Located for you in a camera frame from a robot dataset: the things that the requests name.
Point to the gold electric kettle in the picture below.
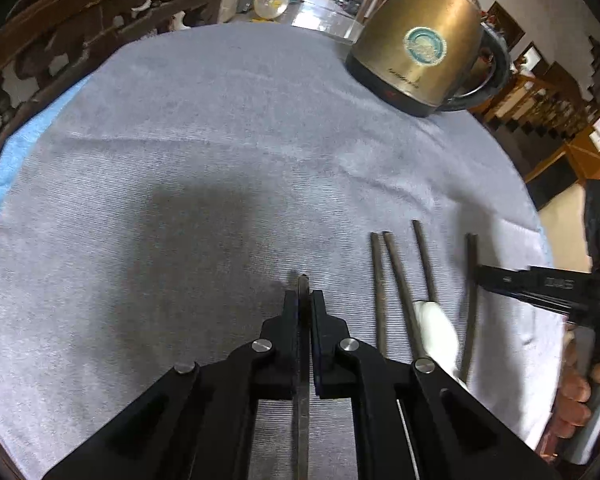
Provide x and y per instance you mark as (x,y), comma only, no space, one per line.
(427,56)

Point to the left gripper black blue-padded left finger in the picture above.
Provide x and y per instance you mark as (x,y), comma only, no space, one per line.
(196,423)

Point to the dark chopstick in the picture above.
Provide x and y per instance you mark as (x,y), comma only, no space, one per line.
(406,299)
(426,262)
(380,300)
(471,240)
(301,419)

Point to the white floor fan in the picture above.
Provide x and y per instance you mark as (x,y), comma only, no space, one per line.
(270,10)

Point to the wooden stair railing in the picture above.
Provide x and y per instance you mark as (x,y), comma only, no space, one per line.
(549,104)

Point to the white ceramic spoon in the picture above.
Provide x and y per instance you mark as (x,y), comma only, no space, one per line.
(439,337)

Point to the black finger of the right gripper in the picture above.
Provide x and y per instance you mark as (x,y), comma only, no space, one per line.
(549,289)

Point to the person's right hand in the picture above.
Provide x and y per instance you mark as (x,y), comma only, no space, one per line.
(574,390)

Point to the blue under cloth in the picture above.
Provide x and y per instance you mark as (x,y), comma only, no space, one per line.
(19,145)

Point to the dark carved wooden sideboard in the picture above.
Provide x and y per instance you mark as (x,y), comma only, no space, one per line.
(46,46)

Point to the grey table cloth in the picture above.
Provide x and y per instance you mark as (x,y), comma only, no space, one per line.
(164,212)

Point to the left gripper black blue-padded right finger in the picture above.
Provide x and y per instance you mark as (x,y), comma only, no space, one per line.
(412,421)

